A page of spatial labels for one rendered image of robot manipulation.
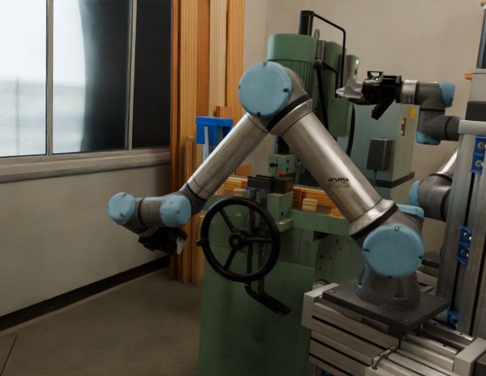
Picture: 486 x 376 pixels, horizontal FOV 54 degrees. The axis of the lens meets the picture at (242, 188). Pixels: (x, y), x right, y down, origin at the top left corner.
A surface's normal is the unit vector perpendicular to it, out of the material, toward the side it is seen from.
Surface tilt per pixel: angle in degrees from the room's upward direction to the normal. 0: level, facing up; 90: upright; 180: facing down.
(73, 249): 90
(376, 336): 90
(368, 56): 90
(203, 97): 87
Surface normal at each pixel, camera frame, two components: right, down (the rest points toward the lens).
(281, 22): -0.50, 0.11
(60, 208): 0.86, 0.15
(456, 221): -0.71, 0.07
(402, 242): -0.24, 0.24
